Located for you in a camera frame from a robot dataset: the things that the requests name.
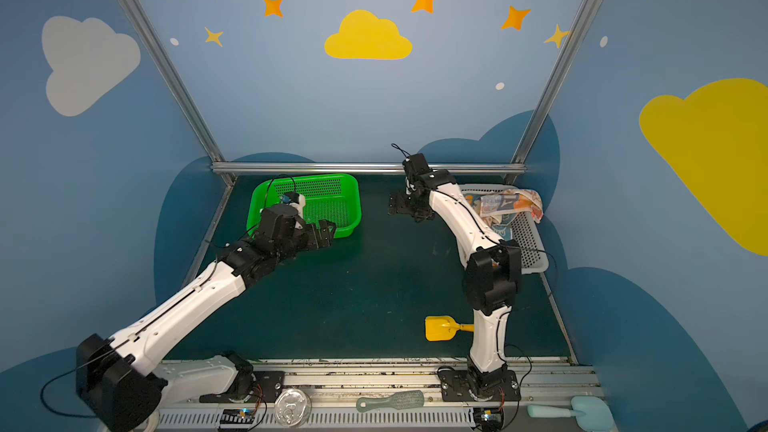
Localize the yellow toy shovel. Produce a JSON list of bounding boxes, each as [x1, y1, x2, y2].
[[424, 316, 474, 342]]

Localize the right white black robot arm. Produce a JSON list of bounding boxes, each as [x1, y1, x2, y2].
[[388, 153, 522, 375]]

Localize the mint green spatula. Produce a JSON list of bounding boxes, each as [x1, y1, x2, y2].
[[526, 396, 616, 432]]

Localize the aluminium rear frame bar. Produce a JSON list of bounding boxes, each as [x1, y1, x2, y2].
[[211, 162, 526, 175]]

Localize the aluminium left frame post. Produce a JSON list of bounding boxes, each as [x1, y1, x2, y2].
[[117, 0, 225, 162]]

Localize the right small circuit board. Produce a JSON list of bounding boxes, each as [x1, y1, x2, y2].
[[472, 408, 504, 432]]

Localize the striped rabbit text towel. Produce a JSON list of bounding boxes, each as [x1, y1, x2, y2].
[[479, 188, 544, 223]]

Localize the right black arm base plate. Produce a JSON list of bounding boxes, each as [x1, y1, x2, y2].
[[436, 367, 521, 402]]

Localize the aluminium right frame post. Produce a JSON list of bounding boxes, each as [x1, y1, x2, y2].
[[511, 0, 603, 168]]

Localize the green plastic basket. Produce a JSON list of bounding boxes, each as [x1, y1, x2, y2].
[[246, 174, 362, 239]]

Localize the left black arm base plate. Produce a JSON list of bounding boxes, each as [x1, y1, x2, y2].
[[199, 371, 285, 404]]

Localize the teal owl pattern towel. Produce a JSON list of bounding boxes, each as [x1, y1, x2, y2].
[[491, 219, 514, 241]]

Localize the clear round lid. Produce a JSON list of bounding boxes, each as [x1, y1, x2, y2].
[[273, 388, 312, 427]]

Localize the aluminium frame post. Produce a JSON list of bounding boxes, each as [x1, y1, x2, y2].
[[511, 0, 603, 168], [117, 0, 225, 162]]

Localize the aluminium front rail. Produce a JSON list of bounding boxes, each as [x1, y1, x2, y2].
[[131, 357, 605, 431]]

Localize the left small circuit board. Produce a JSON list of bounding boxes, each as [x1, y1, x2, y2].
[[217, 408, 256, 431]]

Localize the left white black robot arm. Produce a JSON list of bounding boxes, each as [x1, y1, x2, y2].
[[75, 204, 336, 431]]

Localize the grey green brush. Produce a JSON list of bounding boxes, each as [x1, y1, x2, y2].
[[356, 390, 425, 413]]

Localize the grey plastic basket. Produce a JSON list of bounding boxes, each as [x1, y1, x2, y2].
[[460, 184, 550, 274]]

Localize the small circuit board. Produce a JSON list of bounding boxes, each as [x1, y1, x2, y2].
[[472, 408, 504, 432], [217, 408, 256, 431]]

